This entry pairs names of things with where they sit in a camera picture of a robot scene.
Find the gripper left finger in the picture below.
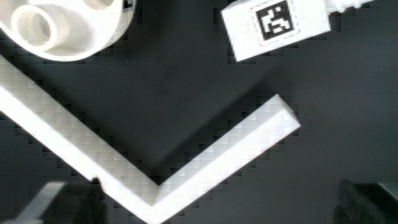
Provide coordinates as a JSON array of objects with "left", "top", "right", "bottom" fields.
[{"left": 7, "top": 180, "right": 103, "bottom": 224}]

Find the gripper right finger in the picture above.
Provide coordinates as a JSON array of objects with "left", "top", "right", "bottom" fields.
[{"left": 332, "top": 180, "right": 398, "bottom": 224}]

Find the white stool leg with tag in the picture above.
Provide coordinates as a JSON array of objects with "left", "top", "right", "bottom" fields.
[{"left": 220, "top": 0, "right": 371, "bottom": 61}]

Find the white L-shaped obstacle frame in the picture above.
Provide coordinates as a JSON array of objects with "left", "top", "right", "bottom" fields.
[{"left": 0, "top": 54, "right": 302, "bottom": 224}]

